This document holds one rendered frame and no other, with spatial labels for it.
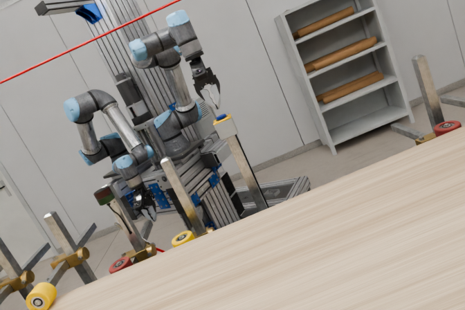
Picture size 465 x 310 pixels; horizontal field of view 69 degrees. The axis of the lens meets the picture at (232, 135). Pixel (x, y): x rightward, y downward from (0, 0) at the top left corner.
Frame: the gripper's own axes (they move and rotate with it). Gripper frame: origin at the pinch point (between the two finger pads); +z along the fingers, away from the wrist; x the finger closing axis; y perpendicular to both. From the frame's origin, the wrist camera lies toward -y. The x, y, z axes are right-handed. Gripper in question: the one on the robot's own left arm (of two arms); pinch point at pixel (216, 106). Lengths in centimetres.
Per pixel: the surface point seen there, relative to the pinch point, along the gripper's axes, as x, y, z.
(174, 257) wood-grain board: 32, -23, 37
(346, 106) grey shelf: -119, 262, 95
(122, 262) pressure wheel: 54, -12, 37
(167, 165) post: 25.5, -1.5, 12.5
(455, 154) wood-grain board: -60, -31, 37
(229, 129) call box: -1.0, -3.2, 9.2
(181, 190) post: 25.2, -1.5, 23.8
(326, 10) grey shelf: -134, 262, -13
